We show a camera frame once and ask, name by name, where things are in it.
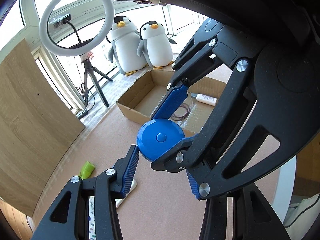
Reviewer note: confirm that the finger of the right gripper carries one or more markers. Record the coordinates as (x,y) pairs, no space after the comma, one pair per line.
(235,143)
(212,45)

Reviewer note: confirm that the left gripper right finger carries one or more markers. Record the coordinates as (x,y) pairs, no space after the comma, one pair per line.
(253,216)

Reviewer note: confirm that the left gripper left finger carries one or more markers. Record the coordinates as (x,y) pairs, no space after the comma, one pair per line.
(67,217)

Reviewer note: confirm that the blue round tape measure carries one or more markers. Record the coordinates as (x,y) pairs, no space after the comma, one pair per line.
(157,136)

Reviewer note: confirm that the small pink bottle grey cap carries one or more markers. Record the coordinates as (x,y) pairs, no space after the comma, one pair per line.
(204,99)

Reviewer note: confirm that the Vinda tissue pack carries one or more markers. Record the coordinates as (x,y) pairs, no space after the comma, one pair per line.
(91,218)

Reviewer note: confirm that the green tube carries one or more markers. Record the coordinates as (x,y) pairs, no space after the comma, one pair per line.
(86,170)

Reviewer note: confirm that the cardboard box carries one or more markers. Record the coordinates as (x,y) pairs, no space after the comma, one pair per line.
(143,97)

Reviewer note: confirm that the grey white penguin plush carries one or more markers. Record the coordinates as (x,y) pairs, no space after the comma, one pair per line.
(124,39)

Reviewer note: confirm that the wooden headboard panel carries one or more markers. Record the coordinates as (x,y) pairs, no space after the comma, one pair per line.
(37,129)

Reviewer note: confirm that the black tripod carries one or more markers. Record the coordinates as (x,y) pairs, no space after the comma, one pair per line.
(89,71)

